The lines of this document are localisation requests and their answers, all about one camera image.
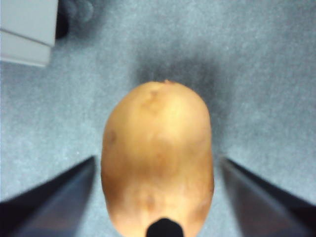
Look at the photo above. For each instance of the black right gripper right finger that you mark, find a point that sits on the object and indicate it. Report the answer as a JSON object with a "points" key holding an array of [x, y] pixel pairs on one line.
{"points": [[269, 209]]}

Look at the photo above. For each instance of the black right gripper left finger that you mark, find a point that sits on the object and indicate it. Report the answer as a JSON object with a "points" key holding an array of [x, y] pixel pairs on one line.
{"points": [[44, 209]]}

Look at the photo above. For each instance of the brown potato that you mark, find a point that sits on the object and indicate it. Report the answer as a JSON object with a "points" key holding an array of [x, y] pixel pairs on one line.
{"points": [[158, 153]]}

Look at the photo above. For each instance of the white Toshiba toaster oven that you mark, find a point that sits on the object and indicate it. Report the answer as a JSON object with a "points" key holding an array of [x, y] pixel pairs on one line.
{"points": [[24, 24]]}

